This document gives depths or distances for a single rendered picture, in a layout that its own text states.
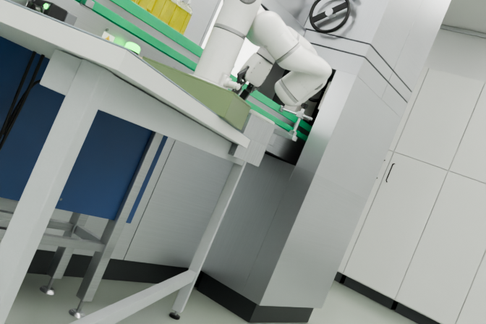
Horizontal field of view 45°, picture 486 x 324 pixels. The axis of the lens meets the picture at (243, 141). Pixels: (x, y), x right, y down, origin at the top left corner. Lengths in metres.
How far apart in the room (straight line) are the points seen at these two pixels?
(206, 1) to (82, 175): 0.91
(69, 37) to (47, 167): 0.19
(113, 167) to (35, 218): 0.97
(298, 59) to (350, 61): 1.17
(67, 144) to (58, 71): 0.11
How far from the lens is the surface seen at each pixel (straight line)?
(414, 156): 5.50
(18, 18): 0.94
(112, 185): 1.90
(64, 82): 0.93
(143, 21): 1.80
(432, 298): 5.31
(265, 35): 1.64
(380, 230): 5.47
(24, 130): 1.64
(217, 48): 1.60
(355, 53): 2.82
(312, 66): 1.66
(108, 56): 0.86
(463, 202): 5.33
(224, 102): 1.47
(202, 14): 2.35
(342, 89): 2.77
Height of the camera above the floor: 0.67
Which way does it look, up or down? 2 degrees up
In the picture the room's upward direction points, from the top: 23 degrees clockwise
